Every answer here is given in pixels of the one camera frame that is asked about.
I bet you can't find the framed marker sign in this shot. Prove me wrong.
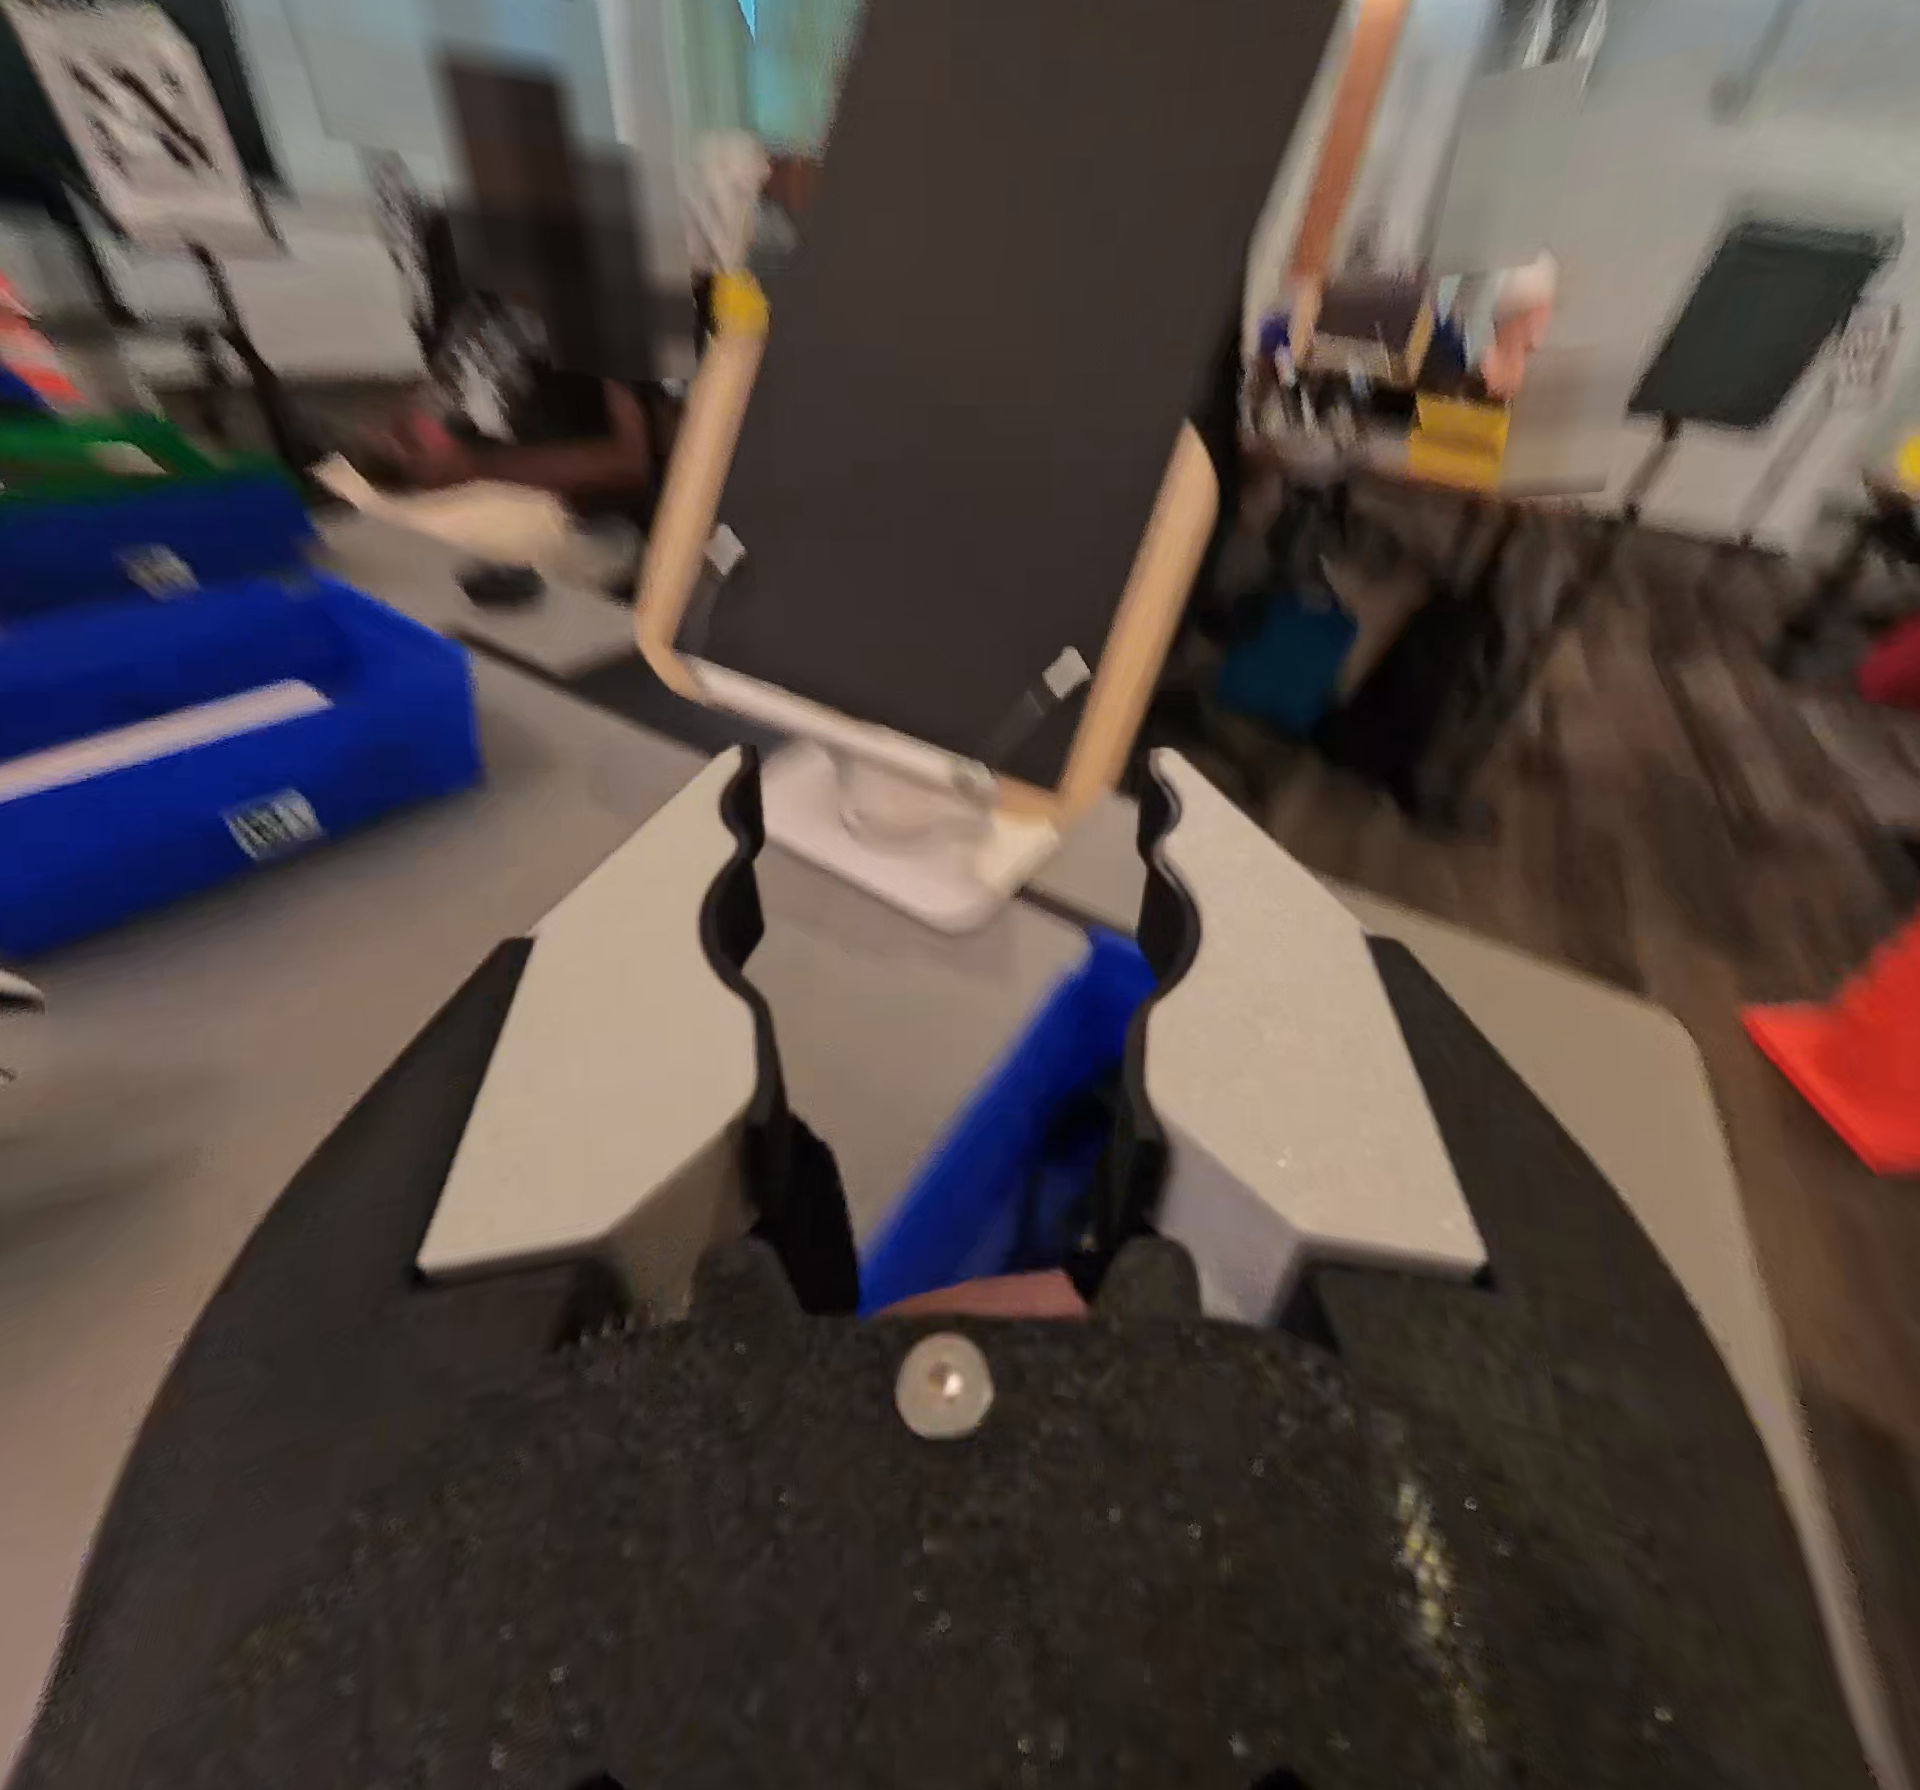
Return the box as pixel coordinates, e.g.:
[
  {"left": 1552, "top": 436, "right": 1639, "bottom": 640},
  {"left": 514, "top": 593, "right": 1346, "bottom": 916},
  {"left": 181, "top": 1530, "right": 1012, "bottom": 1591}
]
[{"left": 12, "top": 0, "right": 295, "bottom": 428}]

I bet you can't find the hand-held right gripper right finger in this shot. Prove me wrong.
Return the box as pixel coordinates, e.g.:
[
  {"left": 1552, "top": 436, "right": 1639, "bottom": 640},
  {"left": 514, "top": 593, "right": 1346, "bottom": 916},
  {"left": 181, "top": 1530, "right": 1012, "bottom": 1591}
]
[{"left": 1098, "top": 744, "right": 1494, "bottom": 1328}]

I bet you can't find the blue plastic bin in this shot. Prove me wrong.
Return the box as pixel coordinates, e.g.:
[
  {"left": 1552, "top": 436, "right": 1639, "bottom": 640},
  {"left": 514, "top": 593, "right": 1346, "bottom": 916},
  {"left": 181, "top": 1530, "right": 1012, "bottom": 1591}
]
[
  {"left": 859, "top": 924, "right": 1160, "bottom": 1320},
  {"left": 0, "top": 571, "right": 486, "bottom": 962},
  {"left": 0, "top": 474, "right": 320, "bottom": 617}
]

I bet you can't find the black sheet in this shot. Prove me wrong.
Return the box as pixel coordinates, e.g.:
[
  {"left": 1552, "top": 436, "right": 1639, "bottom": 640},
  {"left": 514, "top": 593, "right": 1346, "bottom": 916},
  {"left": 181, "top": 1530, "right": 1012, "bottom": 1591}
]
[{"left": 687, "top": 0, "right": 1349, "bottom": 790}]

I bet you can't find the black board on stand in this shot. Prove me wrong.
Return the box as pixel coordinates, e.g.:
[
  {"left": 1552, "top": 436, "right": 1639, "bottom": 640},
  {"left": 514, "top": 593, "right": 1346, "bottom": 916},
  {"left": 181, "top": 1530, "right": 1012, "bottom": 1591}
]
[{"left": 1625, "top": 217, "right": 1905, "bottom": 437}]

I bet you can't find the yellow box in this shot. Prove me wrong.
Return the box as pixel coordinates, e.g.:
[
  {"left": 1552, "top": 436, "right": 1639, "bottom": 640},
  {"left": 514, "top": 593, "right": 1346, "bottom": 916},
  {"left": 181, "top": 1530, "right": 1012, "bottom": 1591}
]
[{"left": 1406, "top": 385, "right": 1518, "bottom": 489}]

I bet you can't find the wooden book stand white base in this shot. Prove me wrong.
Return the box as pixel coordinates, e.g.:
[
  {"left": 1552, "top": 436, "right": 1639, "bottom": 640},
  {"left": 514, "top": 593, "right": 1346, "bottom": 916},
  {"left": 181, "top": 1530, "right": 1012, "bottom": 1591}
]
[{"left": 632, "top": 0, "right": 1455, "bottom": 940}]

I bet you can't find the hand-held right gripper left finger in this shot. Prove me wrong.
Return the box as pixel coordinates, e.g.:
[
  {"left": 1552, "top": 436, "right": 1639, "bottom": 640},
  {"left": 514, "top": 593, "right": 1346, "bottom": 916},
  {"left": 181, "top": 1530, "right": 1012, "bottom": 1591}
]
[{"left": 414, "top": 744, "right": 865, "bottom": 1320}]

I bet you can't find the green plastic bin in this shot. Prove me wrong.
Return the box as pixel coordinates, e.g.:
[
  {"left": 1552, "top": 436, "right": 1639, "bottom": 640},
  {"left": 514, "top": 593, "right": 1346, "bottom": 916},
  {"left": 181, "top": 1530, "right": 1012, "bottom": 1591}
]
[{"left": 0, "top": 412, "right": 290, "bottom": 489}]

